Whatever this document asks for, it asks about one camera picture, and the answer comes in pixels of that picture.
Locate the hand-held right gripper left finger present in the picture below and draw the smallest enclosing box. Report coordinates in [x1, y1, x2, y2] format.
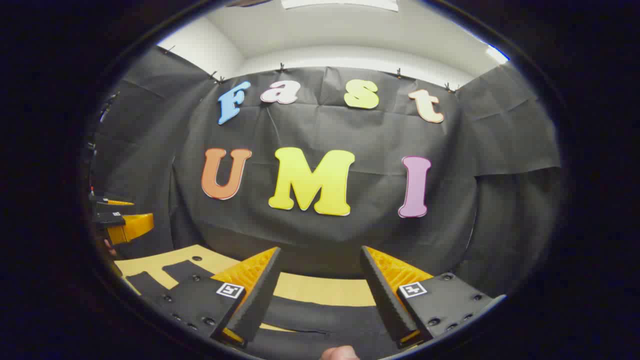
[144, 246, 282, 349]

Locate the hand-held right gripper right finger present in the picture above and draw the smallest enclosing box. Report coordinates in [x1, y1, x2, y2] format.
[360, 245, 507, 350]

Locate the black backdrop cloth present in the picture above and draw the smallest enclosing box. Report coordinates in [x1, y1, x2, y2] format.
[90, 45, 563, 301]

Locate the wide ceiling light panel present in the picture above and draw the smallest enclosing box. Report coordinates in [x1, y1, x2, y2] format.
[280, 0, 401, 12]

